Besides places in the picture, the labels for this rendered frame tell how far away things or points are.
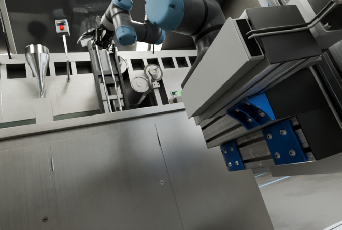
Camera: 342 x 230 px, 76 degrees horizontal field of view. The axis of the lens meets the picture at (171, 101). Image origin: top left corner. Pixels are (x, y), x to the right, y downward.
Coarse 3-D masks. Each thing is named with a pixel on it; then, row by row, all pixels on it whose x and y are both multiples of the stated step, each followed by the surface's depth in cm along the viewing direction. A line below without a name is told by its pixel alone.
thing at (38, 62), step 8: (32, 56) 137; (40, 56) 139; (48, 56) 144; (32, 64) 137; (40, 64) 138; (48, 64) 145; (40, 72) 138; (40, 80) 137; (40, 88) 136; (40, 96) 134; (40, 104) 130; (48, 104) 131; (40, 112) 128; (48, 112) 130; (40, 120) 126; (48, 120) 128
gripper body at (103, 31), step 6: (102, 24) 93; (96, 30) 98; (102, 30) 98; (108, 30) 98; (96, 36) 97; (102, 36) 95; (108, 36) 95; (96, 42) 99; (102, 42) 99; (108, 42) 99; (102, 48) 102; (108, 48) 102
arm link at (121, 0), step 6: (114, 0) 84; (120, 0) 83; (126, 0) 85; (114, 6) 85; (120, 6) 84; (126, 6) 84; (132, 6) 87; (108, 12) 88; (114, 12) 84; (108, 18) 89
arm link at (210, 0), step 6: (204, 0) 65; (210, 0) 68; (216, 0) 69; (210, 6) 65; (216, 6) 68; (210, 12) 65; (216, 12) 66; (222, 12) 70; (204, 18) 64; (210, 18) 65; (216, 18) 66; (222, 18) 67; (204, 24) 65; (210, 24) 65; (216, 24) 65; (222, 24) 66; (198, 30) 66; (204, 30) 66; (192, 36) 70
